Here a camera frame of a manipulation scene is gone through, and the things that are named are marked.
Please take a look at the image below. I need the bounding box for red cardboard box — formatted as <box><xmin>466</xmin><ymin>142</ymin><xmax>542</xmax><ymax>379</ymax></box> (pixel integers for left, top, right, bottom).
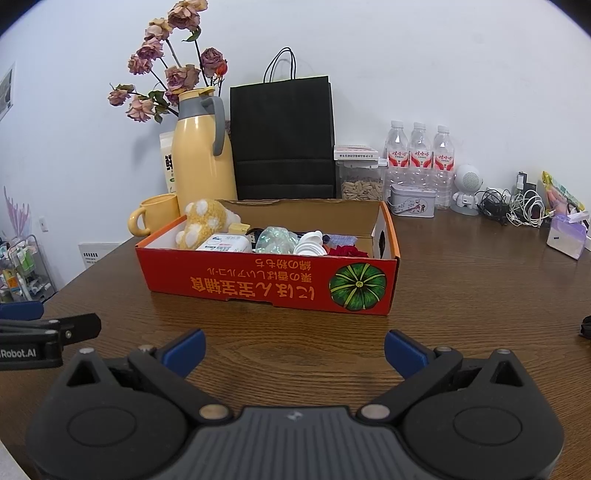
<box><xmin>135</xmin><ymin>199</ymin><xmax>402</xmax><ymax>316</ymax></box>

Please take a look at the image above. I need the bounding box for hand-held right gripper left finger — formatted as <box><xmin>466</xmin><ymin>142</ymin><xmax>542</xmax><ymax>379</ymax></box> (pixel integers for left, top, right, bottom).
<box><xmin>65</xmin><ymin>329</ymin><xmax>234</xmax><ymax>425</ymax></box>

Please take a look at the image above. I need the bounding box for clear water bottle red label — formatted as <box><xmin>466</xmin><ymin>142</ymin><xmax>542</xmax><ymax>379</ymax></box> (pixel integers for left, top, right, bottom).
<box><xmin>433</xmin><ymin>126</ymin><xmax>458</xmax><ymax>210</ymax></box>
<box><xmin>385</xmin><ymin>121</ymin><xmax>411</xmax><ymax>190</ymax></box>
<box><xmin>409</xmin><ymin>122</ymin><xmax>435</xmax><ymax>188</ymax></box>

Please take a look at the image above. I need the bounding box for white robot-shaped speaker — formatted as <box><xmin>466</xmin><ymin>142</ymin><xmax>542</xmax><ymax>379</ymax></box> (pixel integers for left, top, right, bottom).
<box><xmin>450</xmin><ymin>164</ymin><xmax>485</xmax><ymax>216</ymax></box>

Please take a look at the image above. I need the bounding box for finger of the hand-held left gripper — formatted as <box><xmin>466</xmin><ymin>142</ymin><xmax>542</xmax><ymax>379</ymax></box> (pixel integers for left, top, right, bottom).
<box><xmin>0</xmin><ymin>313</ymin><xmax>102</xmax><ymax>344</ymax></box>
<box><xmin>0</xmin><ymin>300</ymin><xmax>45</xmax><ymax>320</ymax></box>

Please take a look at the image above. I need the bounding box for tangle of chargers and cables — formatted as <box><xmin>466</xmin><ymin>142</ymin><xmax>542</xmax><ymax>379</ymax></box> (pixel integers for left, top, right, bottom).
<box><xmin>475</xmin><ymin>172</ymin><xmax>555</xmax><ymax>228</ymax></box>

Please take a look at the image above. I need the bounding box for wall poster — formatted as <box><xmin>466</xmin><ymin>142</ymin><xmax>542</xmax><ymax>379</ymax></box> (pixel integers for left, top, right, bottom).
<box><xmin>0</xmin><ymin>62</ymin><xmax>16</xmax><ymax>123</ymax></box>

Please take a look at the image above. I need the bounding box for yellow mug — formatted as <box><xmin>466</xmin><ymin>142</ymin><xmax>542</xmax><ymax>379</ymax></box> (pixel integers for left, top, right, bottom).
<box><xmin>127</xmin><ymin>194</ymin><xmax>181</xmax><ymax>237</ymax></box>

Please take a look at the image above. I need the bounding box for metal wire storage rack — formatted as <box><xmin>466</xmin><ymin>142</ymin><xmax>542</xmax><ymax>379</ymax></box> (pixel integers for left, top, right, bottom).
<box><xmin>0</xmin><ymin>234</ymin><xmax>57</xmax><ymax>303</ymax></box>

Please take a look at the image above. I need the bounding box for white milk carton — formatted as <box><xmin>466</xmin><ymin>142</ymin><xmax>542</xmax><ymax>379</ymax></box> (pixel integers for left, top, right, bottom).
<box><xmin>159</xmin><ymin>130</ymin><xmax>178</xmax><ymax>195</ymax></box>

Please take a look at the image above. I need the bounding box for black paper bag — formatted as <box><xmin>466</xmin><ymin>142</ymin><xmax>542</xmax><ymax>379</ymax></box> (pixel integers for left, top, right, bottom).
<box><xmin>229</xmin><ymin>47</ymin><xmax>337</xmax><ymax>201</ymax></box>

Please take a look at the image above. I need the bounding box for red green flower hair clip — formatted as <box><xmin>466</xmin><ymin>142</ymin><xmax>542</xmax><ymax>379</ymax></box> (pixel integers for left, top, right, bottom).
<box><xmin>329</xmin><ymin>244</ymin><xmax>371</xmax><ymax>259</ymax></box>

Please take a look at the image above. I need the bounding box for colourful snack packet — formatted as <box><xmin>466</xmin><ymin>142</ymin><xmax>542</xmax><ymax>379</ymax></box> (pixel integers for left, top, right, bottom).
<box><xmin>541</xmin><ymin>171</ymin><xmax>587</xmax><ymax>215</ymax></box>

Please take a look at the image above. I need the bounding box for purple white tissue box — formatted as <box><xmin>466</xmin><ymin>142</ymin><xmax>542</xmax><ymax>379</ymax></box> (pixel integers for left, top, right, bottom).
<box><xmin>546</xmin><ymin>210</ymin><xmax>591</xmax><ymax>260</ymax></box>

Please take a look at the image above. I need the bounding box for pale printed tin box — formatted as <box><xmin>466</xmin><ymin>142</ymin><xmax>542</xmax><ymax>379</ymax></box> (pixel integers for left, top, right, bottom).
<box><xmin>389</xmin><ymin>185</ymin><xmax>437</xmax><ymax>217</ymax></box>

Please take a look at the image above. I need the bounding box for clear seed container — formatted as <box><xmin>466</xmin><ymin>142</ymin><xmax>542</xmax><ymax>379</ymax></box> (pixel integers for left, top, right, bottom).
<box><xmin>333</xmin><ymin>144</ymin><xmax>387</xmax><ymax>201</ymax></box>

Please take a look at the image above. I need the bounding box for yellow white-spotted plush toy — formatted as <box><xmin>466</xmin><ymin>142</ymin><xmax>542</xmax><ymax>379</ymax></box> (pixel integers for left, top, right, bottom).
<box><xmin>175</xmin><ymin>198</ymin><xmax>243</xmax><ymax>251</ymax></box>

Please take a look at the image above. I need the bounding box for dried pink rose bouquet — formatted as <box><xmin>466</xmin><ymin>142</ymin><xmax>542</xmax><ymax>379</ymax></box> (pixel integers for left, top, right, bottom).
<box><xmin>107</xmin><ymin>0</ymin><xmax>229</xmax><ymax>124</ymax></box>

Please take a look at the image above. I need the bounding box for yellow thermos jug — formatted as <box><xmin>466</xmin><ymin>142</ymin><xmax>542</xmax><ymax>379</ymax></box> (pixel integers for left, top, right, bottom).
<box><xmin>171</xmin><ymin>87</ymin><xmax>238</xmax><ymax>208</ymax></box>

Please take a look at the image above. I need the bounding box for iridescent plastic bag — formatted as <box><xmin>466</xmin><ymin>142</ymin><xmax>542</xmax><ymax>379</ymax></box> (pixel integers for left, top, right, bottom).
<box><xmin>255</xmin><ymin>225</ymin><xmax>300</xmax><ymax>256</ymax></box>

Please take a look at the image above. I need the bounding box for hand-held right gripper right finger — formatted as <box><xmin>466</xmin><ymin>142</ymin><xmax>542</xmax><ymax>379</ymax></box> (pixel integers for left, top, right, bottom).
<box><xmin>355</xmin><ymin>329</ymin><xmax>527</xmax><ymax>425</ymax></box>

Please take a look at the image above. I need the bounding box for purple plant wall sticker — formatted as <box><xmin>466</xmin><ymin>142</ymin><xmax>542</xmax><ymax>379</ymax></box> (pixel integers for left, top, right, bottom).
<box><xmin>2</xmin><ymin>186</ymin><xmax>32</xmax><ymax>241</ymax></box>

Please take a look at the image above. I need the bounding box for white frosted plastic box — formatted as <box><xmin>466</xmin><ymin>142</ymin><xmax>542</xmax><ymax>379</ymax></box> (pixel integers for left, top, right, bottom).
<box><xmin>195</xmin><ymin>233</ymin><xmax>253</xmax><ymax>254</ymax></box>

